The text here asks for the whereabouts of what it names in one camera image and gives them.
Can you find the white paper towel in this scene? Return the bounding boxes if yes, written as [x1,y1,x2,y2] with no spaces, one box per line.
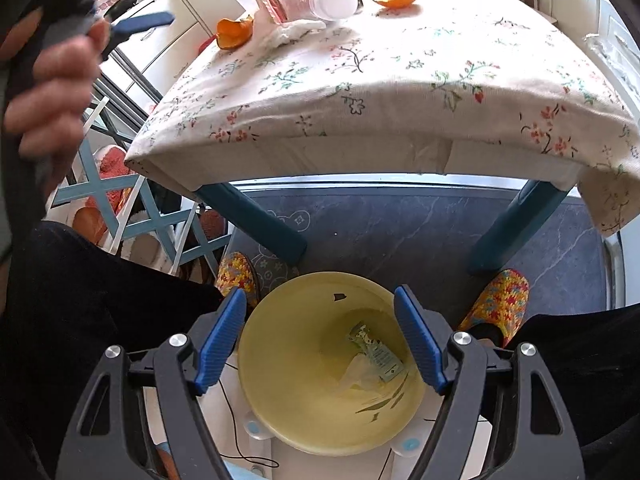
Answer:
[270,17,337,47]

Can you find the blue and white shoe rack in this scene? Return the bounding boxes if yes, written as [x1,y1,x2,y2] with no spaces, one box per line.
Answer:
[45,95,236,276]

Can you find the clear plastic bottle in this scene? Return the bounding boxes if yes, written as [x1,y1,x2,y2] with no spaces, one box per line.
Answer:
[277,0,361,23]

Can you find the person's leg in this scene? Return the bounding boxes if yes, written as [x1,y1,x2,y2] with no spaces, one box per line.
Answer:
[0,220,226,480]
[472,305,640,461]

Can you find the group of house slippers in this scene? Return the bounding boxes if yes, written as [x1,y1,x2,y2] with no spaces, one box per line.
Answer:
[72,144,226,271]

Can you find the black cable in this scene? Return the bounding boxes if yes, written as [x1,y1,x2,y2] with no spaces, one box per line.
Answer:
[220,350,276,468]

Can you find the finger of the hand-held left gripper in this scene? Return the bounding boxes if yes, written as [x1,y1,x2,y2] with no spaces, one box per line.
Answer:
[100,11,176,61]

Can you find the clear plastic film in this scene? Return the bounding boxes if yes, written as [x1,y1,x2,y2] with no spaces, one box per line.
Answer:
[582,32,640,106]

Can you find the yellow plastic bin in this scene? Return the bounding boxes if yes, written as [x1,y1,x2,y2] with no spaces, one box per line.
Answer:
[236,271,428,457]

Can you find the blue wooden table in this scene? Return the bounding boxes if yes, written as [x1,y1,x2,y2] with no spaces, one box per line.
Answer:
[192,180,573,277]

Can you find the clear plastic bag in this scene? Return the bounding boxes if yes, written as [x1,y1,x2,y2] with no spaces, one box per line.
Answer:
[332,355,386,397]

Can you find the white kitchen cabinets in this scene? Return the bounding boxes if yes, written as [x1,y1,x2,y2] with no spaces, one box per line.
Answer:
[107,0,261,111]

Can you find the green drink carton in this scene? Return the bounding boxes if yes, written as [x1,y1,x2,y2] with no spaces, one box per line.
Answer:
[347,321,405,383]

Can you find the person's left hand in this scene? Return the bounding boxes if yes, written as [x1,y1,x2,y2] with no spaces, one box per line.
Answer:
[2,10,111,196]

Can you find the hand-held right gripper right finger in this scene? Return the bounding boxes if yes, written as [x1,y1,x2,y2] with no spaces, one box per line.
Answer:
[393,284,586,480]

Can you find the person's left leg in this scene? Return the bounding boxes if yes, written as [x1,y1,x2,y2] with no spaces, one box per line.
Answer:
[0,220,226,480]

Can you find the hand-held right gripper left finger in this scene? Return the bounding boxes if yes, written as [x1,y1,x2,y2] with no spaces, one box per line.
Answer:
[55,287,248,480]

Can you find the person's right leg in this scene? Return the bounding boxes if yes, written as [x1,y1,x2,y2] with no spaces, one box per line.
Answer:
[472,305,640,461]

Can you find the colourful crochet slipper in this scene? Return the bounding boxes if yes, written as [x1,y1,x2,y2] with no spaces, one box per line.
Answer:
[215,251,261,311]
[457,268,530,348]

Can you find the floral tablecloth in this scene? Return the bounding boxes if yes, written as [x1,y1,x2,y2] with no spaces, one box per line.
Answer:
[123,0,640,238]

